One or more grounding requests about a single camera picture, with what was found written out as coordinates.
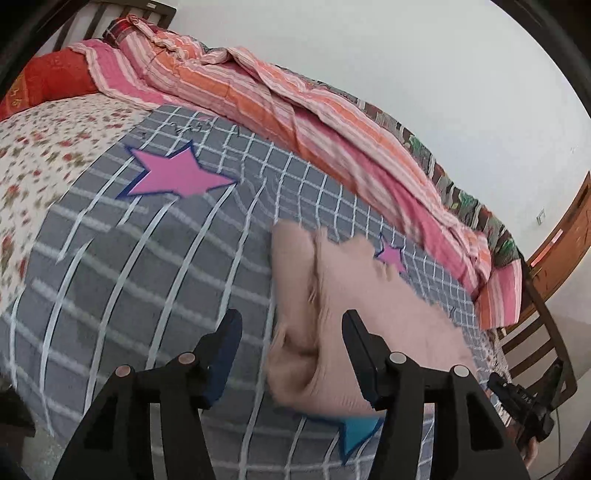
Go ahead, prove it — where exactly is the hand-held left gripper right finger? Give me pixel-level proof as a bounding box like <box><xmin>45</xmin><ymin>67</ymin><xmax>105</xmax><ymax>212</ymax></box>
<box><xmin>342</xmin><ymin>309</ymin><xmax>532</xmax><ymax>480</ymax></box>

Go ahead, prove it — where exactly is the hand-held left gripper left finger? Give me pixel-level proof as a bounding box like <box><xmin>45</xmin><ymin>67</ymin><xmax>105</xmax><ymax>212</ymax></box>
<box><xmin>52</xmin><ymin>308</ymin><xmax>243</xmax><ymax>480</ymax></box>

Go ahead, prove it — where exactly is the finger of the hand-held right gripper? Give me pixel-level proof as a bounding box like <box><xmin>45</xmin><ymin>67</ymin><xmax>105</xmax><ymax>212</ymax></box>
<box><xmin>487</xmin><ymin>372</ymin><xmax>523</xmax><ymax>408</ymax></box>
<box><xmin>539</xmin><ymin>359</ymin><xmax>566</xmax><ymax>408</ymax></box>

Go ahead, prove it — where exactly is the pink knit sweater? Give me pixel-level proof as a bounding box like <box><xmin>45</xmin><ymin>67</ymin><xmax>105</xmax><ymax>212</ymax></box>
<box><xmin>268</xmin><ymin>220</ymin><xmax>483</xmax><ymax>414</ymax></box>

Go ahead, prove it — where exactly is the grey checked blanket with stars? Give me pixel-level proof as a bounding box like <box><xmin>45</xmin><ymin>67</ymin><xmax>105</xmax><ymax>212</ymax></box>
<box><xmin>0</xmin><ymin>105</ymin><xmax>513</xmax><ymax>480</ymax></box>

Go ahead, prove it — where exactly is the brown wooden door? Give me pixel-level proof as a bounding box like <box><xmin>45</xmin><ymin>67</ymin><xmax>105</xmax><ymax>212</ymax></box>
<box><xmin>526</xmin><ymin>171</ymin><xmax>591</xmax><ymax>289</ymax></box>

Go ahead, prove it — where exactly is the patchwork floral quilt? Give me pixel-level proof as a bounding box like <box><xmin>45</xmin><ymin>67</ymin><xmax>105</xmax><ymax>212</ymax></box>
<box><xmin>277</xmin><ymin>67</ymin><xmax>522</xmax><ymax>268</ymax></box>

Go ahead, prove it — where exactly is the floral bed sheet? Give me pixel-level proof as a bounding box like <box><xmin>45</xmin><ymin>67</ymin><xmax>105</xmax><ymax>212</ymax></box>
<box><xmin>0</xmin><ymin>95</ymin><xmax>158</xmax><ymax>315</ymax></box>

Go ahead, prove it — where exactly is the pink orange striped quilt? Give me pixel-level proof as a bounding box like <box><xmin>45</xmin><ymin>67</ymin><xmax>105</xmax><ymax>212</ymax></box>
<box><xmin>69</xmin><ymin>14</ymin><xmax>525</xmax><ymax>330</ymax></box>

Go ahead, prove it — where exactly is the red embroidered pillow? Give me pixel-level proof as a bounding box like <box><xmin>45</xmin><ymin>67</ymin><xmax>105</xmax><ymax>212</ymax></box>
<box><xmin>0</xmin><ymin>48</ymin><xmax>100</xmax><ymax>121</ymax></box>

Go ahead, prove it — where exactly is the red plaid pillow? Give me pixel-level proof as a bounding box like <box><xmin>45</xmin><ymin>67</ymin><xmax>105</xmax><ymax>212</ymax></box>
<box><xmin>102</xmin><ymin>16</ymin><xmax>153</xmax><ymax>47</ymax></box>

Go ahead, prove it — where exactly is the thin black cable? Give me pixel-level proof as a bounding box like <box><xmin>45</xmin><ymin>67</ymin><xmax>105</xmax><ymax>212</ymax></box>
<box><xmin>554</xmin><ymin>401</ymin><xmax>563</xmax><ymax>469</ymax></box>

